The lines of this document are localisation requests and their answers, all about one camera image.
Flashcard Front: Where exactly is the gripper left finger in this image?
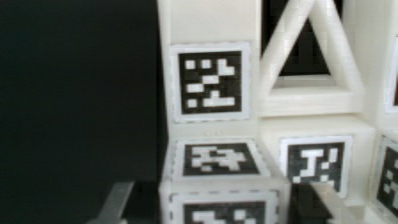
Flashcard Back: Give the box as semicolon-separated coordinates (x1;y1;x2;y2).
88;180;164;224

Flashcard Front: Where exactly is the white chair back piece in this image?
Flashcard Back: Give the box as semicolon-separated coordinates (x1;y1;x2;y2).
159;0;398;139

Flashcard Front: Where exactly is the white tagged cube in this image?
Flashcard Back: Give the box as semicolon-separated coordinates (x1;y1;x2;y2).
370;128;398;224
161;138;290;224

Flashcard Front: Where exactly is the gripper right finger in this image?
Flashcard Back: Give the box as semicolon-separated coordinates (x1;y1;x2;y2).
290;181;367;224

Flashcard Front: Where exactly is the white chair seat piece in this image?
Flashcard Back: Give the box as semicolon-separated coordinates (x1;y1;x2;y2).
260;115;376;222

